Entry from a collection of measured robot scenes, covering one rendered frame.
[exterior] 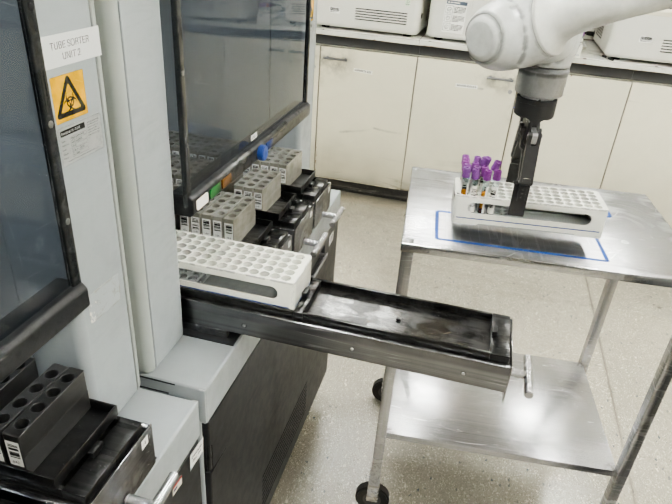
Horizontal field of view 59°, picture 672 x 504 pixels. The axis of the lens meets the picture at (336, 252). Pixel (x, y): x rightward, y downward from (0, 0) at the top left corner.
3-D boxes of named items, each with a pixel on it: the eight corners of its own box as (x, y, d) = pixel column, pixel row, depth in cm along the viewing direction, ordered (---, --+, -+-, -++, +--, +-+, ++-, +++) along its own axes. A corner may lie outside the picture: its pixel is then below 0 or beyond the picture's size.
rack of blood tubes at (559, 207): (450, 222, 121) (455, 194, 118) (450, 203, 130) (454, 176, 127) (601, 238, 117) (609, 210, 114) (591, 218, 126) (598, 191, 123)
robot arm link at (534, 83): (565, 62, 112) (558, 93, 115) (517, 57, 113) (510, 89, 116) (574, 72, 104) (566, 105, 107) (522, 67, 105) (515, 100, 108)
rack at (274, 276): (130, 281, 102) (127, 250, 99) (160, 255, 111) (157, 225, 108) (293, 316, 97) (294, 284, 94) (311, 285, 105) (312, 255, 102)
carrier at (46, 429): (77, 402, 74) (70, 365, 71) (92, 406, 74) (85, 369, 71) (11, 474, 64) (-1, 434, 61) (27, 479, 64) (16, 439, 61)
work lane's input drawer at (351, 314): (110, 315, 105) (104, 272, 100) (151, 277, 116) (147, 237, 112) (532, 411, 91) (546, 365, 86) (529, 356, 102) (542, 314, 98)
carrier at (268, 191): (272, 194, 134) (273, 169, 132) (281, 196, 134) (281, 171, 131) (253, 214, 125) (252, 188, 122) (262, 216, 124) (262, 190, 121)
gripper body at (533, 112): (561, 103, 107) (549, 151, 112) (554, 92, 114) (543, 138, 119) (519, 98, 108) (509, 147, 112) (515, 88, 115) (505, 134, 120)
